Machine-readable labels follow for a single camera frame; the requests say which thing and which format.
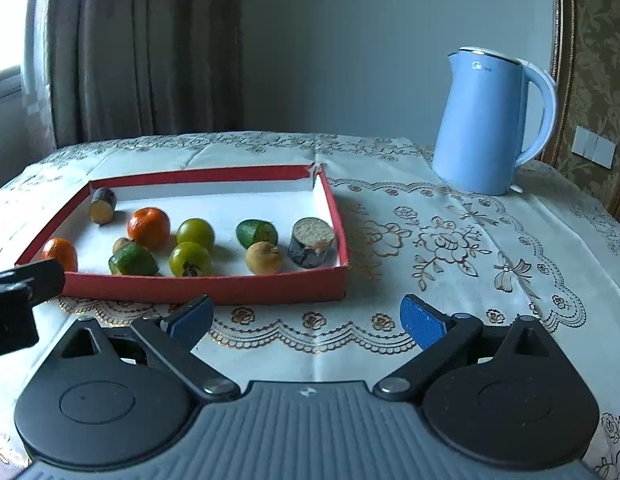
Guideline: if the sheer white curtain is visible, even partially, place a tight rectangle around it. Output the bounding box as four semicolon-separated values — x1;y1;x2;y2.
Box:
20;0;58;153

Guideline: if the brown curtain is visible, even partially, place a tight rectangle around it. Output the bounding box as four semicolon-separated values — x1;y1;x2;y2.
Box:
47;0;243;148

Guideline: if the window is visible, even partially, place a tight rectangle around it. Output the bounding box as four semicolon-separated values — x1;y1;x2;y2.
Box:
0;0;33;106

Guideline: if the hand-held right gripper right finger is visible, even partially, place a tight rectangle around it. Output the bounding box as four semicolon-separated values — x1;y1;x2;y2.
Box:
374;294;565;403

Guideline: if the mandarin orange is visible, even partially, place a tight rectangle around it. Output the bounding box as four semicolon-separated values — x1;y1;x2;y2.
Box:
127;207;171;251
40;237;79;273

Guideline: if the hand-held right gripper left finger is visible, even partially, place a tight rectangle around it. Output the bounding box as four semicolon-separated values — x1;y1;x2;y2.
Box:
60;294;241;402

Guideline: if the white wall switch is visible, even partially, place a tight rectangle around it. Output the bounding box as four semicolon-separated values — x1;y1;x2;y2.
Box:
592;134;618;170
572;125;598;158

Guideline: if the red cardboard box tray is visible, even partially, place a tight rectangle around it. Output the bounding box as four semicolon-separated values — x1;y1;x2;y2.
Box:
15;162;349;306

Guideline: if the white embroidered tablecloth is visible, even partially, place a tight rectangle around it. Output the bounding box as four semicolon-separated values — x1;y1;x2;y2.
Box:
0;131;620;480

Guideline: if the light blue electric kettle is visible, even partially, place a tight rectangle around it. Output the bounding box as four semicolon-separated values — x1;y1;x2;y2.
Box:
432;46;558;197

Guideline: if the gold wall moulding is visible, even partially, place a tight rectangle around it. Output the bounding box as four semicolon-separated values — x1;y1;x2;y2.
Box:
540;0;576;166

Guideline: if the green tomato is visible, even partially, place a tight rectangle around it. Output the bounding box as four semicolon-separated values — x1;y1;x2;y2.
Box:
176;218;215;251
169;241;213;278

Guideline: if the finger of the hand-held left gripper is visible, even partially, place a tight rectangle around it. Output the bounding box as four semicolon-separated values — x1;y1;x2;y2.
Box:
0;258;67;306

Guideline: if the cut green lime half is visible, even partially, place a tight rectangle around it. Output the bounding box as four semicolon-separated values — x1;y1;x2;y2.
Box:
108;242;161;277
235;219;279;250

